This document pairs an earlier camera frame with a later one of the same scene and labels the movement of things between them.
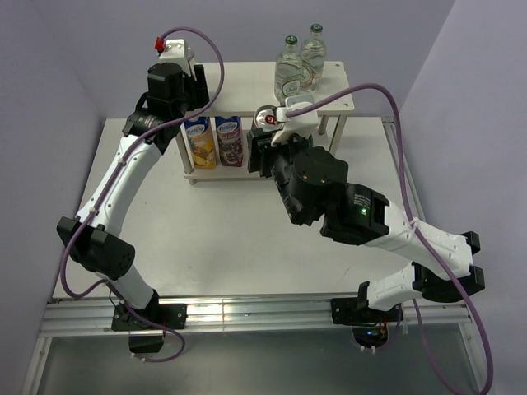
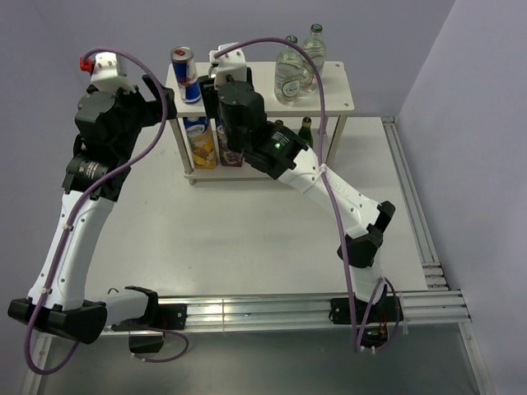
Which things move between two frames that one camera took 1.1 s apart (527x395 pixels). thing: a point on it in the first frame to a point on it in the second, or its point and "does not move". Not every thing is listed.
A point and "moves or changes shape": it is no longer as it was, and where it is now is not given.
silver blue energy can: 266,118 moves or changes shape
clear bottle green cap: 288,71 does not move
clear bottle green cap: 313,53 does not move
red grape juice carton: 230,140 does not move
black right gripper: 259,146 to 210,96
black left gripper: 199,97 to 152,109
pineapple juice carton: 199,137 does not move
